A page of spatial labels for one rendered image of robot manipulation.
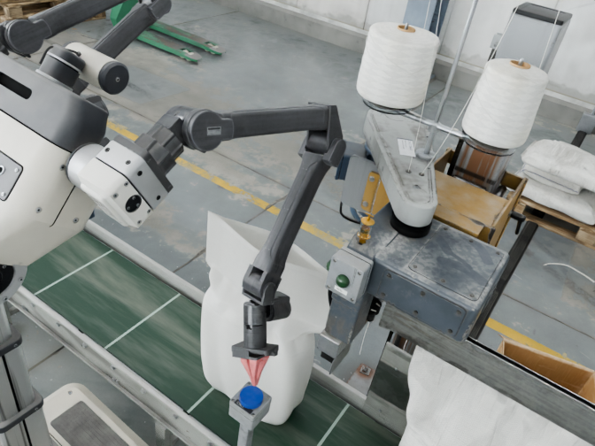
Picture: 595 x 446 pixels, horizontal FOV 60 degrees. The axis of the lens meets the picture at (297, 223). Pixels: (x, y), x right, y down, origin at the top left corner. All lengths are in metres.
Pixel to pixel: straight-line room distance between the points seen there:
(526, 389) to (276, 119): 0.83
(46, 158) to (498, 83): 0.88
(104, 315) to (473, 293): 1.55
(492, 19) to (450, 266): 5.26
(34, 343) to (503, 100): 2.23
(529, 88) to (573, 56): 4.99
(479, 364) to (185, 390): 1.07
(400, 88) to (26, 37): 0.89
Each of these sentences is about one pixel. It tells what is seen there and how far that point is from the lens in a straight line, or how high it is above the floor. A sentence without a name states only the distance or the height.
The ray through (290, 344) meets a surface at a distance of 1.58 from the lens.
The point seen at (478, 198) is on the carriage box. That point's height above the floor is 1.33.
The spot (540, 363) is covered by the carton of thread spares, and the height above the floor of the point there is 0.18.
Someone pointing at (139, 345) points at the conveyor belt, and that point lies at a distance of 2.11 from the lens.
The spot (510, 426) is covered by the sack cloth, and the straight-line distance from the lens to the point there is 1.43.
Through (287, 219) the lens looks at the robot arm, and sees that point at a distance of 1.24.
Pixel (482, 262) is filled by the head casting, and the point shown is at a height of 1.34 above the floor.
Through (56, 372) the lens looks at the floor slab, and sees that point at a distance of 2.58.
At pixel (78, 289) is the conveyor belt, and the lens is 2.35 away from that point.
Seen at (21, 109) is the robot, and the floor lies 1.51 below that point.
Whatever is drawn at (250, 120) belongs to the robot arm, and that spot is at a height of 1.51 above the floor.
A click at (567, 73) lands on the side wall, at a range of 6.18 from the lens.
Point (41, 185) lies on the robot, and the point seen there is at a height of 1.42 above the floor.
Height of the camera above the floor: 1.99
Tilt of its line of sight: 36 degrees down
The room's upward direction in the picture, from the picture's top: 10 degrees clockwise
